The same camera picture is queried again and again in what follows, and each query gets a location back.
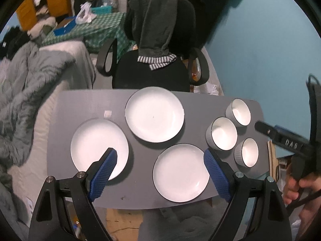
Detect white plate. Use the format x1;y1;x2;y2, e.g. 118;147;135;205
125;87;185;143
152;144;209;203
70;119;129;181

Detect dark grey hoodie on chair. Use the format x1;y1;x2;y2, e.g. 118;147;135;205
124;0;178;71

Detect white plastic bag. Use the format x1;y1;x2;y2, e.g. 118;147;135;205
75;2;97;25

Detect white ribbed bowl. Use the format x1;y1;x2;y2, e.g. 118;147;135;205
234;138;259;167
225;98;251;127
206;117;238;151

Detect blue box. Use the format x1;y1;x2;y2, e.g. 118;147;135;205
53;16;76;36

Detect orange wooden cabinet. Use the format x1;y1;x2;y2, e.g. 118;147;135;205
16;0;72;31

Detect green checkered tablecloth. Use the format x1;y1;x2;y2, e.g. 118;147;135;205
41;12;134;59

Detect black office chair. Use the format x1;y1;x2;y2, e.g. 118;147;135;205
96;0;209;92

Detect person's right hand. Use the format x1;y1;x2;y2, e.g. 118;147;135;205
282;164;320;205

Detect grey fluffy blanket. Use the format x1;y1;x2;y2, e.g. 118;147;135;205
1;42;75;167

